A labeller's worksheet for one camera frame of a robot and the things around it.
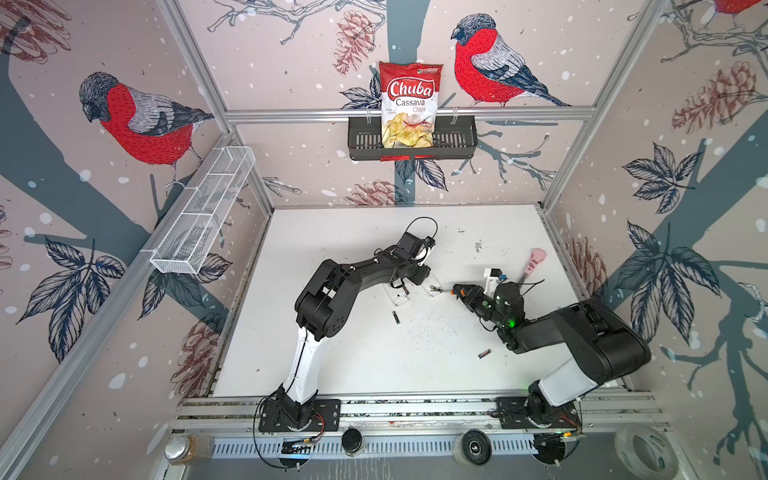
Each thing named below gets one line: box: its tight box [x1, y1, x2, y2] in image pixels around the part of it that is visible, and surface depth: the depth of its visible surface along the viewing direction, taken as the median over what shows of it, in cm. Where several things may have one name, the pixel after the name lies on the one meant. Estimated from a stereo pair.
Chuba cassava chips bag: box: [379, 61, 443, 148], surface depth 86 cm
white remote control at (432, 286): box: [421, 271, 444, 299], surface depth 97 cm
